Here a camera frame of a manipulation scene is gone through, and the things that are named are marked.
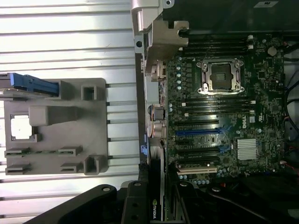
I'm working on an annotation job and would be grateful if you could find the white expansion slot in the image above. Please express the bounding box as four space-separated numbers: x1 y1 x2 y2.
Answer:
178 167 217 176

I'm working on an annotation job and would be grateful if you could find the black expansion slot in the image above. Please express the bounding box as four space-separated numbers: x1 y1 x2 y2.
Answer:
176 158 220 166
175 149 221 157
175 119 220 127

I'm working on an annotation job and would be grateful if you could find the blue expansion slot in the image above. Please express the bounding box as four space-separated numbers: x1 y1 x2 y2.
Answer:
175 126 233 138

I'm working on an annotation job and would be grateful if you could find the silver chipset heat sink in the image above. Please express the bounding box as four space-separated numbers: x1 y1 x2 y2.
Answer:
236 139 259 161

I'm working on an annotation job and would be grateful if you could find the grey plastic parts rack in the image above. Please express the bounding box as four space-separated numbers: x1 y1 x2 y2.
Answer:
3 78 109 176

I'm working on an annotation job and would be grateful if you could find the green RAM stick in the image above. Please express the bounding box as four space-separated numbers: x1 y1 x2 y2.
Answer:
22 149 61 156

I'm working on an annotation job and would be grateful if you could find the metal CPU socket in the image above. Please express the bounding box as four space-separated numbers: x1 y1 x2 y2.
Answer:
197 58 246 95

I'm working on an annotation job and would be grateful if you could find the silver CPU chip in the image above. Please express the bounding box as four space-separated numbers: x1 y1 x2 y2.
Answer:
10 115 32 140

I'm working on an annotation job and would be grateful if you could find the green motherboard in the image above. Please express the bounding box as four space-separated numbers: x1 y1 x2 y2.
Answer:
163 32 287 187

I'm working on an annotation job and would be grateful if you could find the dark grey PC case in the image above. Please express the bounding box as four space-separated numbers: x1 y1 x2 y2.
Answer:
130 0 299 224

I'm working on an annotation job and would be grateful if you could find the hard disk with blue bracket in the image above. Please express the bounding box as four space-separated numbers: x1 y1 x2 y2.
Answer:
0 72 59 98

